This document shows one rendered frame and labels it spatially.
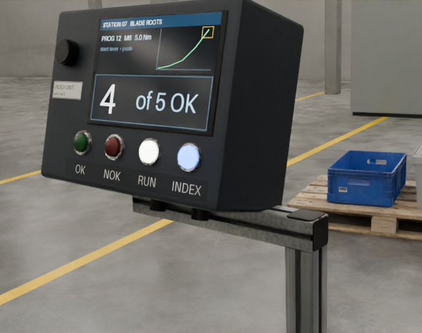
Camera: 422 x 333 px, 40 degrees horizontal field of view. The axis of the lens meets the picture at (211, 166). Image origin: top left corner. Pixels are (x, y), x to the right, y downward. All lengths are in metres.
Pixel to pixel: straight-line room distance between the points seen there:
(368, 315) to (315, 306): 2.13
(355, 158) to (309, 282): 3.71
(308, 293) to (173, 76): 0.24
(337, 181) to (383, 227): 0.40
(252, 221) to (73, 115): 0.23
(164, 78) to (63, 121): 0.15
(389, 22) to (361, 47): 0.48
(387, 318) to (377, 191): 1.17
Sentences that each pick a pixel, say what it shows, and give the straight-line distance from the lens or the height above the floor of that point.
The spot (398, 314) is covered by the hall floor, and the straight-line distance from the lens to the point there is 2.73.
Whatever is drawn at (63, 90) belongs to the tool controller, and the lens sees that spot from 0.67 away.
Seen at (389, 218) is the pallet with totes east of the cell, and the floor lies 0.12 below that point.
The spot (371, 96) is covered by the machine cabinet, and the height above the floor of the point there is 0.28.
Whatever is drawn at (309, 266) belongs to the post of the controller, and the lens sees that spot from 0.55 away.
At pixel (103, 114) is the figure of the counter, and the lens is 0.61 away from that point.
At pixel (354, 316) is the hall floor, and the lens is 2.68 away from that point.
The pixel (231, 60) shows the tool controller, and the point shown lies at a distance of 0.51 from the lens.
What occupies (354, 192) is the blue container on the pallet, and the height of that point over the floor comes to 0.22.
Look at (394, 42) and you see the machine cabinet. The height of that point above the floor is 0.98.
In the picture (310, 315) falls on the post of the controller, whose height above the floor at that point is 0.96.
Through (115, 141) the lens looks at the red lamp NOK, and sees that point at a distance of 0.59.
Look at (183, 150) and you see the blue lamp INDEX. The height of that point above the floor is 1.12.
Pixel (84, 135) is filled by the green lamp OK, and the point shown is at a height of 1.13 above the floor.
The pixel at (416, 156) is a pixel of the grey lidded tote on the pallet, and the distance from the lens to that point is 3.58.
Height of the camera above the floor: 1.23
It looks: 13 degrees down
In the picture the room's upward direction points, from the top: 2 degrees counter-clockwise
